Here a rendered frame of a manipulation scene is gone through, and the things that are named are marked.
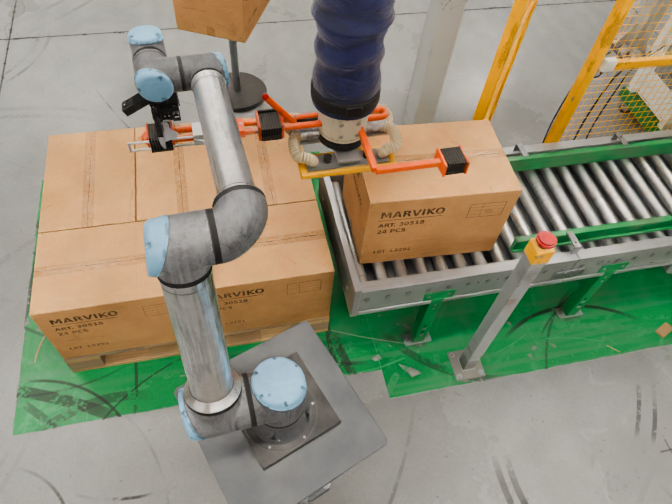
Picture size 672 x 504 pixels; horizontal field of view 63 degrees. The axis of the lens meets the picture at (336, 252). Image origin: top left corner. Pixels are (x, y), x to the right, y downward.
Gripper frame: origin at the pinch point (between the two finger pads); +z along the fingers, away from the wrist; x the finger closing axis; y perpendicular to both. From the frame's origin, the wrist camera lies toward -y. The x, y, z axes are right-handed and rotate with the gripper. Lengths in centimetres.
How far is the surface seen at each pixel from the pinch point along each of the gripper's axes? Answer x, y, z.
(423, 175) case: -6, 92, 27
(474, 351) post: -50, 118, 100
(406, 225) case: -17, 85, 42
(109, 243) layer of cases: 12, -33, 67
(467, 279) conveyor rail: -32, 111, 65
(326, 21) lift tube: -6, 50, -40
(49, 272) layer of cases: 1, -56, 67
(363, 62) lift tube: -9, 61, -29
